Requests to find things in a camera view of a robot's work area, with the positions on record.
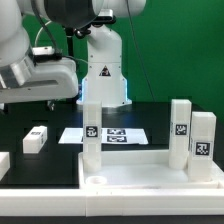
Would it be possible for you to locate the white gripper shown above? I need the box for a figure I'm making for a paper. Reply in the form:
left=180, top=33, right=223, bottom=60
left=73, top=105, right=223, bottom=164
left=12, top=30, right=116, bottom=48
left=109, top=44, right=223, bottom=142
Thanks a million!
left=0, top=58, right=78, bottom=111

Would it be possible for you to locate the white desk top tray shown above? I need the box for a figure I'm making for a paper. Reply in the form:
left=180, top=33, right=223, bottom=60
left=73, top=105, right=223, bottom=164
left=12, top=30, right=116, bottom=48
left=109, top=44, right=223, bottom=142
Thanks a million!
left=78, top=150, right=224, bottom=197

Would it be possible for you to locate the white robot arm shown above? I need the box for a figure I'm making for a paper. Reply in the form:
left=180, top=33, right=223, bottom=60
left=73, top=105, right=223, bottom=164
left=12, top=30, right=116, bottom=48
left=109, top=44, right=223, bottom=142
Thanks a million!
left=0, top=0, right=146, bottom=108

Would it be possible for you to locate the fiducial marker sheet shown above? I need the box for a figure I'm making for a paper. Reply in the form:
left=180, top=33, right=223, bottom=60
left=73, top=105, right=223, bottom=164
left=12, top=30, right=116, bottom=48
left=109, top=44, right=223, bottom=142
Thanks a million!
left=59, top=128, right=148, bottom=145

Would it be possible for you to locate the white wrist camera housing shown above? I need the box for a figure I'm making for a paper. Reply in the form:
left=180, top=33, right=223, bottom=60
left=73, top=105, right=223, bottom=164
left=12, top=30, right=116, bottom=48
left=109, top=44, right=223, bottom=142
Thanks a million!
left=32, top=46, right=62, bottom=63

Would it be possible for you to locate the white left barrier wall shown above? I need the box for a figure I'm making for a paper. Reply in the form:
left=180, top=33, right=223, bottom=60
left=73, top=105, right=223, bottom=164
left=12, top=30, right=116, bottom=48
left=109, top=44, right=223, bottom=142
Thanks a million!
left=0, top=152, right=10, bottom=181

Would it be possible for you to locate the white barrier wall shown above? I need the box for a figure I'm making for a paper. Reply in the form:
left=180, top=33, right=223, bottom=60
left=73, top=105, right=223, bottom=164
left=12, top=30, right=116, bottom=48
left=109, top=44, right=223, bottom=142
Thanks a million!
left=0, top=152, right=10, bottom=181
left=0, top=189, right=224, bottom=217

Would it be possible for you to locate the black camera stand pole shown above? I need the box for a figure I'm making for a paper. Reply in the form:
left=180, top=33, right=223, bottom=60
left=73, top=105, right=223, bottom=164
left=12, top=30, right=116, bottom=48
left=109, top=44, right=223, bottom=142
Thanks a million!
left=65, top=28, right=82, bottom=56

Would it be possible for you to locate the grey camera on stand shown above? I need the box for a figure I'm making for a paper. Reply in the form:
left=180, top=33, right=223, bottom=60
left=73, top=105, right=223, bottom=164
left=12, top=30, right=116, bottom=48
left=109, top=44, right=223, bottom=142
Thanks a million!
left=93, top=9, right=116, bottom=25

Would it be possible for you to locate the white front barrier wall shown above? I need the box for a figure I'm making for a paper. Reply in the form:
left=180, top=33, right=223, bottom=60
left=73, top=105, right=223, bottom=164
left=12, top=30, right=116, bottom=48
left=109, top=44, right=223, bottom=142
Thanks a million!
left=0, top=189, right=224, bottom=217

